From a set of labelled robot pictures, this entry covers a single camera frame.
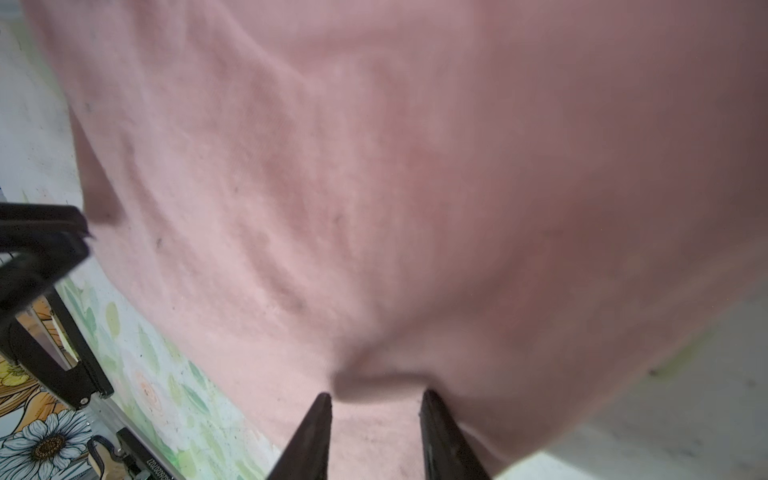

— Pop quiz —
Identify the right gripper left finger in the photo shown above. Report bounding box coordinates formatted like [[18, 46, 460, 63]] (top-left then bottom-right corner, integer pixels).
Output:
[[267, 392, 332, 480]]

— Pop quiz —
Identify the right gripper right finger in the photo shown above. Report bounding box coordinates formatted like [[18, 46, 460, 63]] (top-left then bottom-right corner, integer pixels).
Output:
[[419, 390, 491, 480]]

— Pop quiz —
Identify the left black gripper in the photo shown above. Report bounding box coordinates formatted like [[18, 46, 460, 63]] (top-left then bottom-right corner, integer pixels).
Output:
[[1, 202, 114, 410]]

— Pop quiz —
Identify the pink printed t-shirt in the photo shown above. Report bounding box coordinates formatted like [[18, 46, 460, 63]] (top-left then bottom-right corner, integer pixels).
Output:
[[22, 1, 767, 479]]

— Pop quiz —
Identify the black handheld device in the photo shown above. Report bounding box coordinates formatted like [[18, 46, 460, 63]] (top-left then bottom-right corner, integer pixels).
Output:
[[116, 428, 183, 480]]

